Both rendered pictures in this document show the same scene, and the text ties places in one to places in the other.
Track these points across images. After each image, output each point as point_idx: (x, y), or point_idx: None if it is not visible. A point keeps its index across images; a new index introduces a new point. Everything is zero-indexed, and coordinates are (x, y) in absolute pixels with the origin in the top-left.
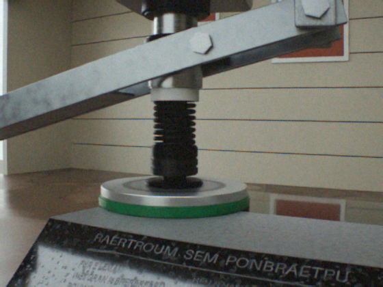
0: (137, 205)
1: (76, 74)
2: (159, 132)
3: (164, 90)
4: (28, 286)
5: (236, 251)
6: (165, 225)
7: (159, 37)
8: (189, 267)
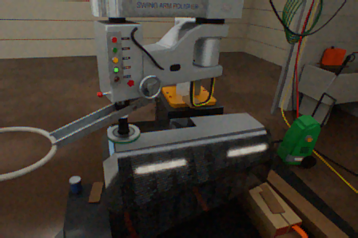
0: (128, 141)
1: (105, 119)
2: (122, 124)
3: (124, 116)
4: (123, 165)
5: (156, 145)
6: (137, 144)
7: (123, 106)
8: (150, 150)
